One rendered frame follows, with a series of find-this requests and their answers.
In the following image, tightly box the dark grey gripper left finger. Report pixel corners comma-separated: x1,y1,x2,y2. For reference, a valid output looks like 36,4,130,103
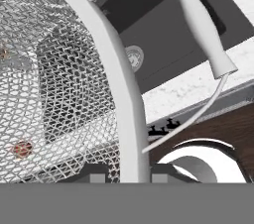
61,163,112,184

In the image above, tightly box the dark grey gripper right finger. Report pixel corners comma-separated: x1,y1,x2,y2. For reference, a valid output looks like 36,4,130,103
150,163,200,184

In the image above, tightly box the white mesh colander with handle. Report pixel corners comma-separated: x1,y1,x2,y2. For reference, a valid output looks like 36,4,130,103
0,0,239,184

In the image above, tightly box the dishwasher with brown wood front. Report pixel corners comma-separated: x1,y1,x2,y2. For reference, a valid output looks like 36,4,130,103
145,80,254,184

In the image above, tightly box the dark grey sink basin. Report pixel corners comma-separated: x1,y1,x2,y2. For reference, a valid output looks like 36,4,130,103
86,0,254,95

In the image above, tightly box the small red round object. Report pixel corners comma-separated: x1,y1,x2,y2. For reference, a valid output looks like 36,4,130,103
12,140,35,160

